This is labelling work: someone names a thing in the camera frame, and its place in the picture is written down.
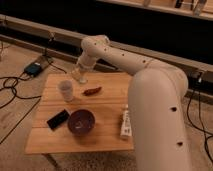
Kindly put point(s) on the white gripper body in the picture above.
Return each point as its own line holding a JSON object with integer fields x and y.
{"x": 78, "y": 71}

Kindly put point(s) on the white sponge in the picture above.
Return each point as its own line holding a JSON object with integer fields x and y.
{"x": 82, "y": 80}

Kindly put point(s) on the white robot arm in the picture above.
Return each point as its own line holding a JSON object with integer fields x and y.
{"x": 154, "y": 103}

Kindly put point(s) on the blue power adapter box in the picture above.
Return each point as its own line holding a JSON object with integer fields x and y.
{"x": 33, "y": 69}

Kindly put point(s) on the wooden table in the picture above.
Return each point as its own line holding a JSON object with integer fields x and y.
{"x": 106, "y": 105}

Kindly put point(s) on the black rectangular phone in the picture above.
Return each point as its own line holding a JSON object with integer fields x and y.
{"x": 58, "y": 119}

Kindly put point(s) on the purple bowl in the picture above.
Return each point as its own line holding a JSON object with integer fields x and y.
{"x": 81, "y": 122}

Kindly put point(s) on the white tube bottle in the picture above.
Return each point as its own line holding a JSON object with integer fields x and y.
{"x": 125, "y": 131}

